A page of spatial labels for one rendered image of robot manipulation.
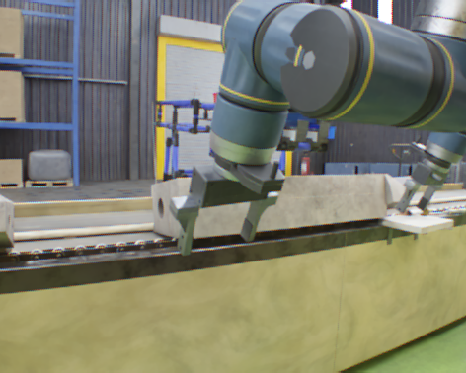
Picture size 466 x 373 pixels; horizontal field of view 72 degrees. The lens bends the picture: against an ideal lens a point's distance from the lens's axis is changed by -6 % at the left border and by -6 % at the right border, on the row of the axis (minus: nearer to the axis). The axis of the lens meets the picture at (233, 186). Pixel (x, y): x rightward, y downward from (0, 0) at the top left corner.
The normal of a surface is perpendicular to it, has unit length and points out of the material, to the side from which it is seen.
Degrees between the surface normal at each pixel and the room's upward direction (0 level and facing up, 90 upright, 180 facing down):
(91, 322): 90
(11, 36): 90
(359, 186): 80
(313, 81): 90
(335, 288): 90
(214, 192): 114
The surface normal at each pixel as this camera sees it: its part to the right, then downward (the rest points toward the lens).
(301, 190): 0.45, -0.06
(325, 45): -0.88, 0.04
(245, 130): -0.08, 0.46
